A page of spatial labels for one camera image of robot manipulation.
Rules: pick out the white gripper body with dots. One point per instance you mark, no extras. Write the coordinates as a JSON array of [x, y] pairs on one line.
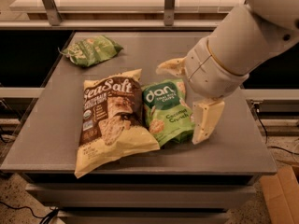
[[209, 69]]

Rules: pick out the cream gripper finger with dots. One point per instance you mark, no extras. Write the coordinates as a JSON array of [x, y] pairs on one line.
[[174, 67], [207, 113]]

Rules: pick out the green rice chip bag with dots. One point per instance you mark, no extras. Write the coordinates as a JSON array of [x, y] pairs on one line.
[[166, 113]]

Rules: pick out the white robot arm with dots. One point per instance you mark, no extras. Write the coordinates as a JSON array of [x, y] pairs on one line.
[[219, 63]]

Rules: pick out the brown sea salt chip bag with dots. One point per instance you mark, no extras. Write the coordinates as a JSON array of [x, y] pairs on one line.
[[112, 126]]

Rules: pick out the dark green snack bag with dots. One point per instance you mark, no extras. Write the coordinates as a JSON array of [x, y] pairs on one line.
[[91, 51]]

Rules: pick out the cardboard box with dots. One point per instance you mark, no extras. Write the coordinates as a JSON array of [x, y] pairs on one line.
[[281, 194]]

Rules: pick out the metal railing frame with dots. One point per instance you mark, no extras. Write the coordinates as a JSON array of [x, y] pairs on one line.
[[114, 14]]

